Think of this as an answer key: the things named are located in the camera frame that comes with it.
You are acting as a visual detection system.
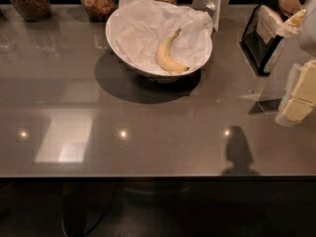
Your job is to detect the yellow banana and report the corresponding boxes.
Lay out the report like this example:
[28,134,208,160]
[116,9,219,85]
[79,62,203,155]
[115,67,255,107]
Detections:
[156,29,189,74]

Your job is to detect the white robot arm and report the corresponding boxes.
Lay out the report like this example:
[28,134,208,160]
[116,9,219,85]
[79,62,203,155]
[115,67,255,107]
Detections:
[275,0,316,127]

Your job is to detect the white bowl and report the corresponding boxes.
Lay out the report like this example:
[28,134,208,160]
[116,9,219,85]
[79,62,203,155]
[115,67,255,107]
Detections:
[105,5,213,84]

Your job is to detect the white paper liner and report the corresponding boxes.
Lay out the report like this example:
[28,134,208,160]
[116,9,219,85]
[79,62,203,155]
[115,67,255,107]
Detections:
[110,0,214,73]

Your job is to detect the clear acrylic sign stand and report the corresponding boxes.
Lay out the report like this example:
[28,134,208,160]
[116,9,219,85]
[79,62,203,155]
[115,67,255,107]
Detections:
[239,33,316,116]

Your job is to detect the middle glass cereal jar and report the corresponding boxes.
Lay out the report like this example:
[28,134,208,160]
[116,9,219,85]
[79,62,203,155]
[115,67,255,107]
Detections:
[80,0,116,22]

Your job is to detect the brown paper napkins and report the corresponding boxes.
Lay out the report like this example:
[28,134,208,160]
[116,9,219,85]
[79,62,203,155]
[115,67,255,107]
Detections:
[256,0,306,42]

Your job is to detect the black wire napkin holder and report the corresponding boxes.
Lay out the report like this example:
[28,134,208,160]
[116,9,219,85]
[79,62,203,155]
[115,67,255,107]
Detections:
[240,5,284,76]

